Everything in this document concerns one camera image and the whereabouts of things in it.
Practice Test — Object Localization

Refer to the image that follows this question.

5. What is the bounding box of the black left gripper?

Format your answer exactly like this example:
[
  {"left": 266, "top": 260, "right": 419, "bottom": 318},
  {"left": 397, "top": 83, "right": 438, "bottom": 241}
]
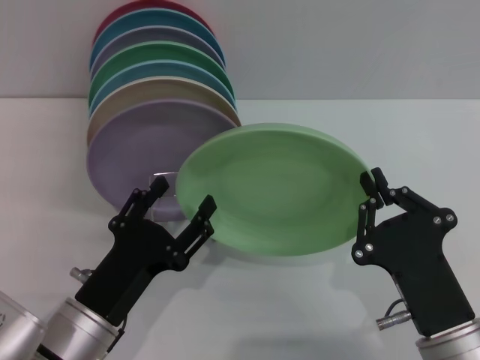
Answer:
[{"left": 73, "top": 175, "right": 218, "bottom": 326}]

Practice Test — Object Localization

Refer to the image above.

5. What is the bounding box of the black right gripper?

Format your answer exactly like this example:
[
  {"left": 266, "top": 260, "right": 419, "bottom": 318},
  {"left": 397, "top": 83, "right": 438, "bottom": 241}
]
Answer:
[{"left": 349, "top": 166, "right": 476, "bottom": 335}]

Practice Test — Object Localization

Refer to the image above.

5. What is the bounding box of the light green plate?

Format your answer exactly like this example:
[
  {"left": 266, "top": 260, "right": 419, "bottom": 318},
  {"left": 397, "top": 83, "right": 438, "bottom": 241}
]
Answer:
[{"left": 175, "top": 122, "right": 371, "bottom": 259}]

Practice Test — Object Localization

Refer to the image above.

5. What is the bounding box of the lilac plate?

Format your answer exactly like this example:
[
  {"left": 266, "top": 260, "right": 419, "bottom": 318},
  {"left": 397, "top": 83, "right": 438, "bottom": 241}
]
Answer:
[{"left": 85, "top": 99, "right": 241, "bottom": 222}]

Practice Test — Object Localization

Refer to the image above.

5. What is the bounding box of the beige plate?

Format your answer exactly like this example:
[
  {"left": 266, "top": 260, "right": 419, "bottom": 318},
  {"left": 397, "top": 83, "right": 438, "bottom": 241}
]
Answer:
[{"left": 85, "top": 76, "right": 245, "bottom": 147}]

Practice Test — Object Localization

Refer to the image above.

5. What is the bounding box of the blue plate with pale rim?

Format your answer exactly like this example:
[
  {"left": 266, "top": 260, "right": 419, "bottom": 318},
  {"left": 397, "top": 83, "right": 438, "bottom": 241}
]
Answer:
[{"left": 88, "top": 58, "right": 238, "bottom": 113}]

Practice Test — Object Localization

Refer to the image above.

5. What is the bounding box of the dark green plate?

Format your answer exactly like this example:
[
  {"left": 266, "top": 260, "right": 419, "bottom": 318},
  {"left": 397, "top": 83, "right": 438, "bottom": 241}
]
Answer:
[{"left": 88, "top": 40, "right": 236, "bottom": 106}]

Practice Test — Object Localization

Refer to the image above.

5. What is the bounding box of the greyish purple plate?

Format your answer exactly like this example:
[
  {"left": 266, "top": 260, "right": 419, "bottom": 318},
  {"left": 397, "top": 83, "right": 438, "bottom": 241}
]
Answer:
[{"left": 88, "top": 25, "right": 228, "bottom": 76}]

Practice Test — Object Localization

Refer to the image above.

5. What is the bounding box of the teal blue plate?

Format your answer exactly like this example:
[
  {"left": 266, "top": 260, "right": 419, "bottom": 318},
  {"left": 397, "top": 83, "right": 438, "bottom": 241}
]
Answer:
[{"left": 89, "top": 7, "right": 226, "bottom": 72}]

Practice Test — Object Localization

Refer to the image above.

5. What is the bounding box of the dark red plate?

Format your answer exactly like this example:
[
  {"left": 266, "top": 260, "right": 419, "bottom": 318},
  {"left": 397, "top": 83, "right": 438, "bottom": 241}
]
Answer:
[{"left": 92, "top": 0, "right": 217, "bottom": 48}]

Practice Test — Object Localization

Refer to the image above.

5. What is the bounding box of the metal wire plate rack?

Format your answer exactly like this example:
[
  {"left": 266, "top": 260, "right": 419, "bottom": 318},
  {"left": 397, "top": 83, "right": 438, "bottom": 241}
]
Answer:
[{"left": 148, "top": 170, "right": 182, "bottom": 222}]

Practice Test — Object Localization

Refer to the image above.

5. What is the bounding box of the left gripper silver cable connector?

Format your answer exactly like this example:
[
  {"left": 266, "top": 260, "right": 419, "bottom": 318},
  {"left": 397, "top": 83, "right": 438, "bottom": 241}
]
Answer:
[{"left": 70, "top": 266, "right": 93, "bottom": 283}]

